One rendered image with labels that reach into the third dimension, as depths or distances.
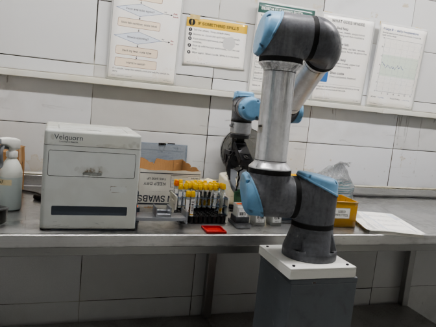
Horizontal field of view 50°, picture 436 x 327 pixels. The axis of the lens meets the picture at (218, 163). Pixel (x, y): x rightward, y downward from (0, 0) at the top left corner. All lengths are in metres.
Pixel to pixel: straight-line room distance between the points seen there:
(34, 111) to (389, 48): 1.71
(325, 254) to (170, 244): 0.49
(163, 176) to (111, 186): 0.37
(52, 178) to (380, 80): 1.73
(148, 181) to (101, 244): 0.41
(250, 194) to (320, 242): 0.23
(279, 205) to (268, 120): 0.22
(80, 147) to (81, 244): 0.28
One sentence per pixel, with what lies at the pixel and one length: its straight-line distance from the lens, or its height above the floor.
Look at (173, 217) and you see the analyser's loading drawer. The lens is 1.54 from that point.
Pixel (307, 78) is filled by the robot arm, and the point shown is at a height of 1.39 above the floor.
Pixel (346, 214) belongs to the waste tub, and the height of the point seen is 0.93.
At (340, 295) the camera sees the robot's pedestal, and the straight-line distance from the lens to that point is 1.34.
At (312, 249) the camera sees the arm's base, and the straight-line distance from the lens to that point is 1.29.
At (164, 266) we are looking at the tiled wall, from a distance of 2.27.
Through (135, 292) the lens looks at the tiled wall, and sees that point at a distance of 2.29.
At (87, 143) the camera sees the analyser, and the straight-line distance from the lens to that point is 1.44.
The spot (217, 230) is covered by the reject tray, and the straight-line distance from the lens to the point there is 1.58.
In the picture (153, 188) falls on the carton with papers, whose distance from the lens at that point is 1.79.
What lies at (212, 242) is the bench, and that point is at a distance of 1.54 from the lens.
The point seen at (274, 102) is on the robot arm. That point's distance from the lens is 1.23.
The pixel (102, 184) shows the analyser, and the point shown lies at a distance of 1.46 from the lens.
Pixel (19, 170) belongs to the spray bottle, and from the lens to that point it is 1.68.
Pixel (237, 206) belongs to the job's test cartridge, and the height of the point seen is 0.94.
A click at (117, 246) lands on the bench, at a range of 1.47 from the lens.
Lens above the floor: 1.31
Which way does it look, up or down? 8 degrees down
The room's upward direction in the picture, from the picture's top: 6 degrees clockwise
